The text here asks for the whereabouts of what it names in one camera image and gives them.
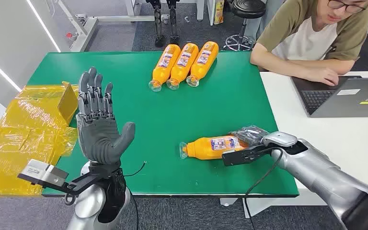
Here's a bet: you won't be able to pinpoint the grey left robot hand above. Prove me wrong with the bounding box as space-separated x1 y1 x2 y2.
76 67 136 166

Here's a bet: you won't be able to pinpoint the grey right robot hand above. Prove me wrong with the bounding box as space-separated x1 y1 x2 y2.
229 125 299 148

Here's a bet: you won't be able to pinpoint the orange juice bottle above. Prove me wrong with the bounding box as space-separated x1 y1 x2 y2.
166 43 199 91
186 41 219 88
148 44 182 92
179 135 250 161

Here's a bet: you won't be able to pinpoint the grey laptop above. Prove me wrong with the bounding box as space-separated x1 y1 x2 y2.
291 75 368 119

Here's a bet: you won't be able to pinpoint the yellow film-wrapped cardboard box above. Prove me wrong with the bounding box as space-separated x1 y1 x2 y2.
0 81 80 197

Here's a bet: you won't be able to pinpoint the green table mat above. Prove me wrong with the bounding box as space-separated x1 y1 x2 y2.
26 51 300 198

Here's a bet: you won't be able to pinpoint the person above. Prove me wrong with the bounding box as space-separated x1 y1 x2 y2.
250 0 368 87

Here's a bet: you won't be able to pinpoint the black round stool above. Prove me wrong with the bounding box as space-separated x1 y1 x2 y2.
223 0 266 52

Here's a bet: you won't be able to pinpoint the black robot leg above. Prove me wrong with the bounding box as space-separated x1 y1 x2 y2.
146 0 165 48
166 0 181 45

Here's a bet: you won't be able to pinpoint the yellow snack package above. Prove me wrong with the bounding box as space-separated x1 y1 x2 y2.
214 0 225 25

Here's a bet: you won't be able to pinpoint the person's glasses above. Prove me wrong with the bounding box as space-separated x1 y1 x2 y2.
327 0 368 14

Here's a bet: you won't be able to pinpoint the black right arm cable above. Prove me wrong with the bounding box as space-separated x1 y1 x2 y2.
243 146 284 230

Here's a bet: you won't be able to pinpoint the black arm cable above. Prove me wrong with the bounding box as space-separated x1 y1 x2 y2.
123 161 147 230
243 146 284 230

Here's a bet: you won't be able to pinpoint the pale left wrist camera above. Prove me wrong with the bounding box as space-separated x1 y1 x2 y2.
17 159 92 195

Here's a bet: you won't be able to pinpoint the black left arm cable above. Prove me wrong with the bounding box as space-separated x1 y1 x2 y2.
123 161 147 230

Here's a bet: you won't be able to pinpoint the white metal frame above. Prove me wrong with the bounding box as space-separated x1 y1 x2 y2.
57 0 172 53

